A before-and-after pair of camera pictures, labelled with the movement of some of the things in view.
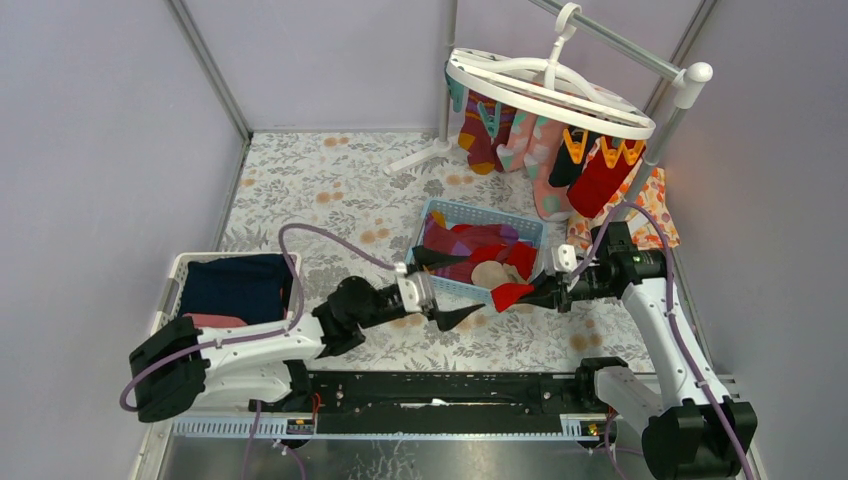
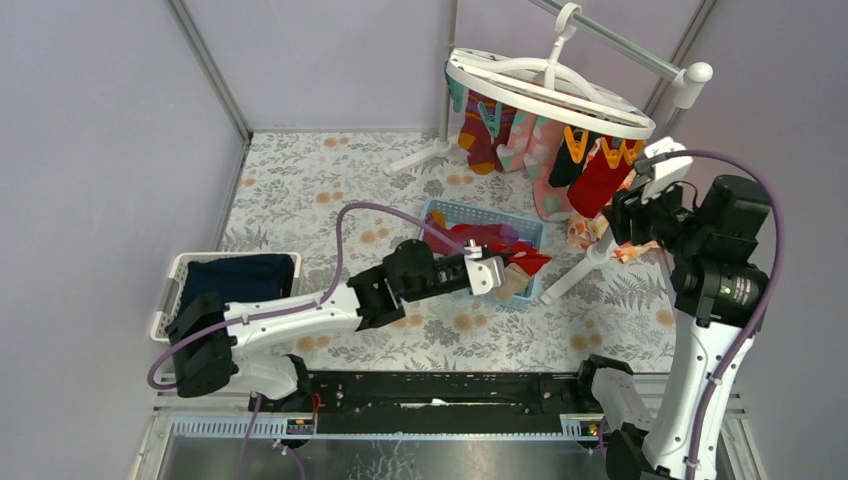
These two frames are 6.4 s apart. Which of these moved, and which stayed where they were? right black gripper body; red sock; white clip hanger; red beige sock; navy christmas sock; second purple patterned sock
Moved: red beige sock; right black gripper body
Stayed: second purple patterned sock; white clip hanger; navy christmas sock; red sock
